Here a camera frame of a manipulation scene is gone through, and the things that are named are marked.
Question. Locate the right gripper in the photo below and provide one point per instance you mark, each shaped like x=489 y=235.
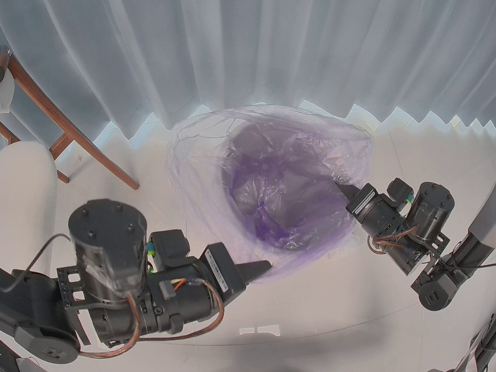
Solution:
x=376 y=213

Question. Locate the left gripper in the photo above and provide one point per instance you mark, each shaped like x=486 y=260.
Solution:
x=190 y=293

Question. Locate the purple plastic bag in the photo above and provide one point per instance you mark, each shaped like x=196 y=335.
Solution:
x=193 y=176

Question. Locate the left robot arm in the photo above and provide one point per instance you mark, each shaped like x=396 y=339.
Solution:
x=104 y=238

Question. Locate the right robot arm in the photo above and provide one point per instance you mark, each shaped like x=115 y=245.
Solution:
x=430 y=207

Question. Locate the white curtain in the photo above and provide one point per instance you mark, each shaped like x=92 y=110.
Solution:
x=248 y=33

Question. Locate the wooden chair white cushion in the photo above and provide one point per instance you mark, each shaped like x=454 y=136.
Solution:
x=27 y=192

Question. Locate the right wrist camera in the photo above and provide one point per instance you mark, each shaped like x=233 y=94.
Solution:
x=399 y=190

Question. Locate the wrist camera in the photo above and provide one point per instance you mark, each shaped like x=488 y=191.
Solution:
x=170 y=246
x=399 y=190

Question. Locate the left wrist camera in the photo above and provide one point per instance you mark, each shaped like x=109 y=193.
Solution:
x=170 y=246

